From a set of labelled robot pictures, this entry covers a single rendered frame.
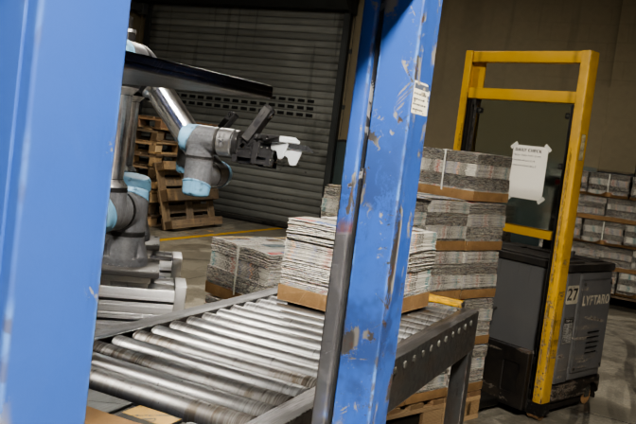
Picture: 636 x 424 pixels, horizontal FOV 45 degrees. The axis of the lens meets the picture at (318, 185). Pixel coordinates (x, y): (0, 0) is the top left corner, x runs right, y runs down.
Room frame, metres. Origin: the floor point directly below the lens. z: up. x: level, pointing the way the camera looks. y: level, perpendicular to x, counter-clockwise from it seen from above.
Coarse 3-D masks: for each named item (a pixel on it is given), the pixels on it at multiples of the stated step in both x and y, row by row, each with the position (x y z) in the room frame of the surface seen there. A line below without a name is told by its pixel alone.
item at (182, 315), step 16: (272, 288) 2.27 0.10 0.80; (208, 304) 1.96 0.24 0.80; (224, 304) 1.98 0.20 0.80; (240, 304) 2.03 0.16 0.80; (144, 320) 1.72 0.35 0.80; (160, 320) 1.74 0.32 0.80; (176, 320) 1.77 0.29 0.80; (96, 336) 1.55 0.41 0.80; (112, 336) 1.57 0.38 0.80; (128, 336) 1.61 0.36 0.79
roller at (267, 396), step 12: (96, 348) 1.49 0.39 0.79; (108, 348) 1.49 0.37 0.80; (120, 348) 1.49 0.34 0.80; (132, 360) 1.45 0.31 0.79; (144, 360) 1.45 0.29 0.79; (156, 360) 1.45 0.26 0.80; (168, 372) 1.42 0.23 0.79; (180, 372) 1.41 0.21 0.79; (192, 372) 1.40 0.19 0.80; (204, 372) 1.40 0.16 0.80; (204, 384) 1.38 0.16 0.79; (216, 384) 1.37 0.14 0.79; (228, 384) 1.37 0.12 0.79; (240, 384) 1.36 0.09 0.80; (252, 384) 1.37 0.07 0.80; (252, 396) 1.34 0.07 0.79; (264, 396) 1.33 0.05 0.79; (276, 396) 1.33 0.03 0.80; (288, 396) 1.33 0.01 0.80
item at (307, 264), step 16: (304, 224) 2.06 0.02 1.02; (320, 224) 2.04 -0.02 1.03; (288, 240) 2.09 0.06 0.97; (304, 240) 2.06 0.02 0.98; (320, 240) 2.03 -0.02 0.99; (288, 256) 2.09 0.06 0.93; (304, 256) 2.06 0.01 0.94; (320, 256) 2.04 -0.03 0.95; (288, 272) 2.09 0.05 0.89; (304, 272) 2.06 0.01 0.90; (320, 272) 2.04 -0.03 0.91; (304, 288) 2.06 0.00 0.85; (320, 288) 2.03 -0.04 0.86
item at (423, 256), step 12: (420, 240) 2.16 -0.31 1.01; (432, 240) 2.23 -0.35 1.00; (420, 252) 2.18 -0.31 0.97; (432, 252) 2.24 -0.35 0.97; (420, 264) 2.18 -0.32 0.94; (432, 264) 2.25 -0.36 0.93; (408, 276) 2.14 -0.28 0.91; (420, 276) 2.21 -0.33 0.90; (408, 288) 2.14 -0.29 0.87; (420, 288) 2.22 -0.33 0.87
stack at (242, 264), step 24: (216, 240) 2.99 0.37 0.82; (240, 240) 2.98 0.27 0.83; (264, 240) 3.06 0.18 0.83; (216, 264) 2.99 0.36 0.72; (240, 264) 2.87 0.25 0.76; (264, 264) 2.76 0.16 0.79; (456, 264) 3.52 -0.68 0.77; (240, 288) 2.85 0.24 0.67; (264, 288) 2.76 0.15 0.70; (432, 288) 3.40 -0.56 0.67; (456, 288) 3.52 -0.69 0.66; (432, 384) 3.46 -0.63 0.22; (408, 408) 3.37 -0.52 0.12; (432, 408) 3.47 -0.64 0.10
